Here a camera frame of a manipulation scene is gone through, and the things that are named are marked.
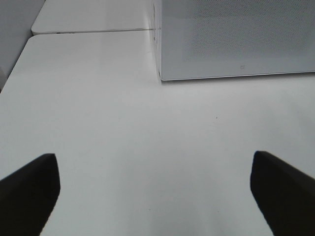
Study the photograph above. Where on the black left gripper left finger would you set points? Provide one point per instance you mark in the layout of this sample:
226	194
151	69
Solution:
28	196

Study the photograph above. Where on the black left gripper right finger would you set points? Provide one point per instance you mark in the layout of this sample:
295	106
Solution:
284	195

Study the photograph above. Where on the white microwave oven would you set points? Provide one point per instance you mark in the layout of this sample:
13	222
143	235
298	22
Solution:
156	37

